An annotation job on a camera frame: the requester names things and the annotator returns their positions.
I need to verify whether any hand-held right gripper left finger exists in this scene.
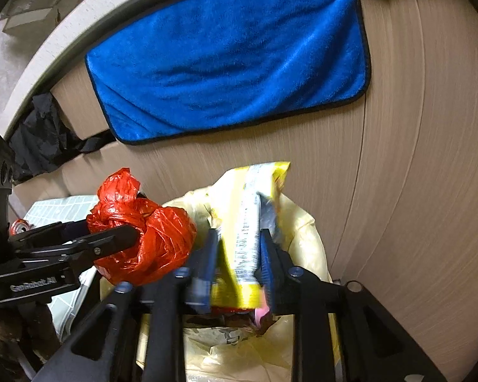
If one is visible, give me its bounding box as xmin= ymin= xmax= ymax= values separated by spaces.
xmin=32 ymin=229 xmax=220 ymax=382

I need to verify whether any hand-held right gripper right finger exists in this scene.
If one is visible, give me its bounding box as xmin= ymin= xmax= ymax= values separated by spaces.
xmin=255 ymin=229 xmax=447 ymax=382

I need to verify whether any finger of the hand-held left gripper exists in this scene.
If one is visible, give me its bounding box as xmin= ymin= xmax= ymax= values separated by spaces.
xmin=7 ymin=221 xmax=90 ymax=249
xmin=18 ymin=225 xmax=139 ymax=275

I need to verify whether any red plastic bag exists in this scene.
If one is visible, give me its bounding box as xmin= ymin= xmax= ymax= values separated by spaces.
xmin=85 ymin=167 xmax=198 ymax=287

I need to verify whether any yellow snack packet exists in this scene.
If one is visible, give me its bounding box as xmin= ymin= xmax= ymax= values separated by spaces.
xmin=209 ymin=161 xmax=292 ymax=315

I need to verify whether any bin with yellow bag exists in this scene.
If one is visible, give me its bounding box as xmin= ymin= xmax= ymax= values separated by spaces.
xmin=135 ymin=189 xmax=341 ymax=382

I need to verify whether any green grid mat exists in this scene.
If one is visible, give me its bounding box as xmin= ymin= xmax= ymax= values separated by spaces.
xmin=24 ymin=195 xmax=102 ymax=341

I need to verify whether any red snack packet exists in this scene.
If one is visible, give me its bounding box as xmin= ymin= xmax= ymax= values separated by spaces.
xmin=10 ymin=219 xmax=33 ymax=236

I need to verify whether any black cloth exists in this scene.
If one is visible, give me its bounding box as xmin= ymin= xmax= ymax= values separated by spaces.
xmin=9 ymin=92 xmax=116 ymax=180

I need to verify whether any beige wooden cabinet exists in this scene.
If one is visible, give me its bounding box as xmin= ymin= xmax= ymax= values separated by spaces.
xmin=0 ymin=0 xmax=478 ymax=382

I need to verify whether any blue towel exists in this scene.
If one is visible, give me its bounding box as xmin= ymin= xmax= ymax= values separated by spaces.
xmin=84 ymin=0 xmax=372 ymax=146

